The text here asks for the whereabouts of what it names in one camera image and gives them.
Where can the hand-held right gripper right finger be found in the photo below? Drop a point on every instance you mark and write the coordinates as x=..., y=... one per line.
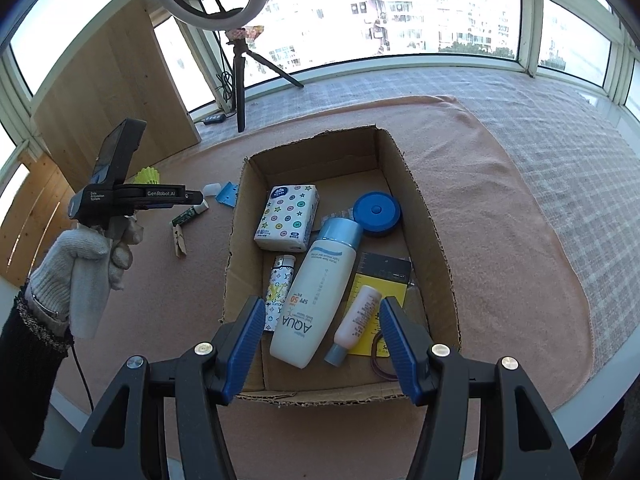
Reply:
x=397, y=350

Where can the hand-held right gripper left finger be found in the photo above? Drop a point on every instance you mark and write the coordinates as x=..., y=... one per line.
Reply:
x=245, y=345

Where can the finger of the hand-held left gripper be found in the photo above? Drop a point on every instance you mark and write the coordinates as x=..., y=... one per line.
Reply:
x=190, y=197

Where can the green white lip balm tube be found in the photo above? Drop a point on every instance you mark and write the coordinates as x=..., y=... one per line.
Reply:
x=187, y=216

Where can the small white cap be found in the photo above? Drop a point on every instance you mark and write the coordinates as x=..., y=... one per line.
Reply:
x=212, y=189

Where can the small blue plastic piece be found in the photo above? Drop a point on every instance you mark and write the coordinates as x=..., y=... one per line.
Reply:
x=227, y=194

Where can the wooden clothespin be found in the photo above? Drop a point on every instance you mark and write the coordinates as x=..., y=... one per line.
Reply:
x=180, y=245

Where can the pink bottle grey cap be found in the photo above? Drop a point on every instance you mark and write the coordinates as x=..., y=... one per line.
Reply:
x=357, y=320

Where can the patterned white lighter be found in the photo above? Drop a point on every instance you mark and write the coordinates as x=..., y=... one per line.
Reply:
x=277, y=290

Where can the white sunscreen bottle blue cap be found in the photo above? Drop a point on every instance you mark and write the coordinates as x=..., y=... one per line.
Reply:
x=310, y=300

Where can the yellow ruler card package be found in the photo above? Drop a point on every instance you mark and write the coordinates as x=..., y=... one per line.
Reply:
x=387, y=270

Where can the star print tissue pack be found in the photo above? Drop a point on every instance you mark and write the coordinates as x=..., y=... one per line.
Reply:
x=287, y=217

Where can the cardboard box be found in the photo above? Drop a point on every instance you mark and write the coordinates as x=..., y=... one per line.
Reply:
x=430, y=240

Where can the blue round container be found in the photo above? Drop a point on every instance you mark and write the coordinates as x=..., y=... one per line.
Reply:
x=377, y=210

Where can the person's left hand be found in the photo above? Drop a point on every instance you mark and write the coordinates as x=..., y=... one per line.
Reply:
x=75, y=270

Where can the yellow plastic shuttlecock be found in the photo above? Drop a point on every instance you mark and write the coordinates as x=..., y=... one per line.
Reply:
x=150, y=175

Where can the smooth light wooden panel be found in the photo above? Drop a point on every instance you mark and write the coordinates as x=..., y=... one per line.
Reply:
x=110, y=100

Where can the black power strip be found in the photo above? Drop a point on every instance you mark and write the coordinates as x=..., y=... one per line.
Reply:
x=214, y=119

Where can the slatted pine board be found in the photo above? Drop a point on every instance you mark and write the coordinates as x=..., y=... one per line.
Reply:
x=30, y=220

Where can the black tripod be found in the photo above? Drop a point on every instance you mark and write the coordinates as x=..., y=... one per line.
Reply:
x=240, y=85

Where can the checkered grey cloth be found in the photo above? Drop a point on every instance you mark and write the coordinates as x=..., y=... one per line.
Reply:
x=550, y=160

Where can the white framed bay window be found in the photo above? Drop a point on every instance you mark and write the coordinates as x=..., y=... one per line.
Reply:
x=531, y=30

